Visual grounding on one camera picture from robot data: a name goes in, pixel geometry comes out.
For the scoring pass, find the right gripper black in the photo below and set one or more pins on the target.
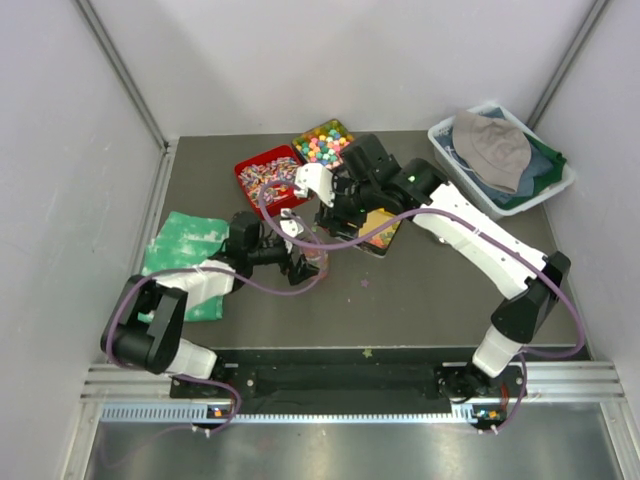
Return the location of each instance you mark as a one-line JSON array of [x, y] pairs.
[[330, 218]]

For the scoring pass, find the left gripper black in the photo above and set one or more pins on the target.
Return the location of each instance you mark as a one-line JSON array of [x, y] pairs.
[[302, 271]]

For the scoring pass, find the clear plastic jar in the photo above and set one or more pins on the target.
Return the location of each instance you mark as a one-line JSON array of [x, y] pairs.
[[316, 257]]

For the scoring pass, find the golden tin with star candies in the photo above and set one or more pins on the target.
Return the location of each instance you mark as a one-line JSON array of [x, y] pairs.
[[379, 244]]

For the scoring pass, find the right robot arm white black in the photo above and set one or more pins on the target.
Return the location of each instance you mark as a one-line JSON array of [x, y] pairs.
[[370, 179]]

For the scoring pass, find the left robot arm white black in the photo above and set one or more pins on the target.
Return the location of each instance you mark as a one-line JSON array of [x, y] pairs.
[[145, 328]]

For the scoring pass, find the tin with colourful cube candies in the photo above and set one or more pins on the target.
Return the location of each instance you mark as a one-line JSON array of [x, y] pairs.
[[323, 144]]

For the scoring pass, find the red tin with lollipops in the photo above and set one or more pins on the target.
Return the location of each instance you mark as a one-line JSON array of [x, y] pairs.
[[279, 163]]

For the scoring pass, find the green white cloth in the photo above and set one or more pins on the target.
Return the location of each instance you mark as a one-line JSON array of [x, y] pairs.
[[182, 251]]

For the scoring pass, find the white plastic basket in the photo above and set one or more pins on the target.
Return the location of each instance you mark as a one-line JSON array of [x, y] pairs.
[[463, 176]]

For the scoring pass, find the beige bucket hat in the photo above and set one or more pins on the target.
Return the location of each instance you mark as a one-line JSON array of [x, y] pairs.
[[496, 150]]

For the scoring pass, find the blue-grey garment in basket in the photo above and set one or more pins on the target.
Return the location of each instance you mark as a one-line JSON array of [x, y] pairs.
[[538, 166]]

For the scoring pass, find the green garment in basket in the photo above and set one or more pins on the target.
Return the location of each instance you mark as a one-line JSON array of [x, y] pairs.
[[545, 181]]

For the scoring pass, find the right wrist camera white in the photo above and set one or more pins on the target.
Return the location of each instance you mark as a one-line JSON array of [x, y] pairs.
[[315, 178]]

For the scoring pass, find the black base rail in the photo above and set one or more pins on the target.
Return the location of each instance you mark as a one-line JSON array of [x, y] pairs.
[[324, 381]]

